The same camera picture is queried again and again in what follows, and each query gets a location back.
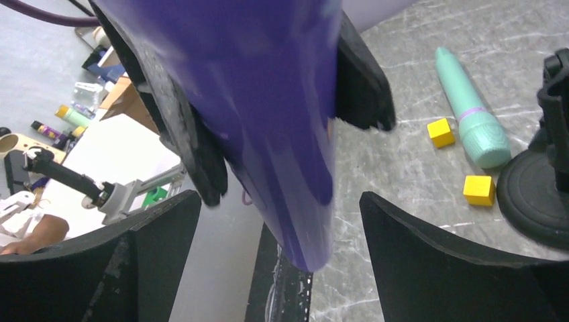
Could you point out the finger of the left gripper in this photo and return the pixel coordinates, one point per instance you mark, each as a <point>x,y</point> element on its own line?
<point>180,127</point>
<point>363,94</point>

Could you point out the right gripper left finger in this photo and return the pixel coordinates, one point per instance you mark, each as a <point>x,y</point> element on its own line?
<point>127,271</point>

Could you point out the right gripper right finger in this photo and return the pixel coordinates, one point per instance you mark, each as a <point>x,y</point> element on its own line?
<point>425,273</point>

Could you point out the purple microphone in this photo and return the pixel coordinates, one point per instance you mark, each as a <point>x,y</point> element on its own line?
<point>262,75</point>

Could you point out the round-base mic stand front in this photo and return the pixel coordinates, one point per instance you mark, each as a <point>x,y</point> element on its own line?
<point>532,189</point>

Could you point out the background black robot arm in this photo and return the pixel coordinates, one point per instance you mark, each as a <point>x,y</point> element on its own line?
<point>400,166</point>

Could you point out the person's hand in background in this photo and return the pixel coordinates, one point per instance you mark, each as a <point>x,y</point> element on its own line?
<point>50,230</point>

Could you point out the white background table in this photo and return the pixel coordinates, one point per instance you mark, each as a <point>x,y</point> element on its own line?
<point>117,149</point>

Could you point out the yellow cube near centre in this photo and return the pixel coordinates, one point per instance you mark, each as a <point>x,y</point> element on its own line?
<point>441,133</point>

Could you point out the yellow cube near teal mic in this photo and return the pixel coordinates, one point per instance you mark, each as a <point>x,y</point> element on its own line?
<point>479,190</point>

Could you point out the teal microphone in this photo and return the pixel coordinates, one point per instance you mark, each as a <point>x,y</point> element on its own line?
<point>482,136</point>

